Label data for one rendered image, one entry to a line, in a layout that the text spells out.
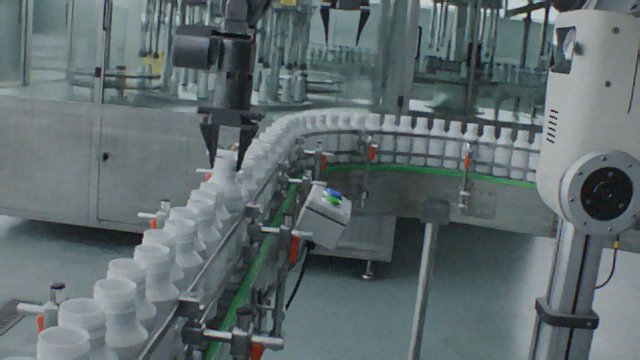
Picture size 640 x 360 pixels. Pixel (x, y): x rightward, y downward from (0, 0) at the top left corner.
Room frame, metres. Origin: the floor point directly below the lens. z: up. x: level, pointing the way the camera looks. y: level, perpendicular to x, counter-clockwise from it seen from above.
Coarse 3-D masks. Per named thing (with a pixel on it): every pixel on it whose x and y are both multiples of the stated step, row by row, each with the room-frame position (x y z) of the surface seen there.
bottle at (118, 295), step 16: (96, 288) 0.58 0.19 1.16; (112, 288) 0.60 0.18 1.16; (128, 288) 0.60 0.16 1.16; (112, 304) 0.57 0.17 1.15; (128, 304) 0.58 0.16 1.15; (112, 320) 0.57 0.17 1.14; (128, 320) 0.58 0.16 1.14; (112, 336) 0.57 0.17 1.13; (128, 336) 0.57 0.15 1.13; (144, 336) 0.59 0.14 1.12; (128, 352) 0.57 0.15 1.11
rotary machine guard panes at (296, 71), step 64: (0, 0) 4.31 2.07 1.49; (64, 0) 4.30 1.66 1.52; (128, 0) 4.28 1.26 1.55; (192, 0) 4.27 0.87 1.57; (320, 0) 4.24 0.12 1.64; (384, 0) 4.23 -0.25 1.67; (0, 64) 4.31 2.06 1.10; (64, 64) 4.30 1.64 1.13; (128, 64) 4.28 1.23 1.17; (256, 64) 4.25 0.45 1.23; (320, 64) 4.24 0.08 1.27; (384, 64) 4.23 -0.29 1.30
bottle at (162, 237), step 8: (144, 232) 0.77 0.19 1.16; (152, 232) 0.78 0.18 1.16; (160, 232) 0.78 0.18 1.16; (168, 232) 0.78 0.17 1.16; (144, 240) 0.76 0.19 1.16; (152, 240) 0.75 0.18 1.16; (160, 240) 0.75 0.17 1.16; (168, 240) 0.75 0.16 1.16; (176, 264) 0.77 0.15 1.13; (176, 272) 0.76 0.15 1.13; (176, 280) 0.75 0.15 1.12; (184, 280) 0.77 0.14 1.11; (176, 352) 0.75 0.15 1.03
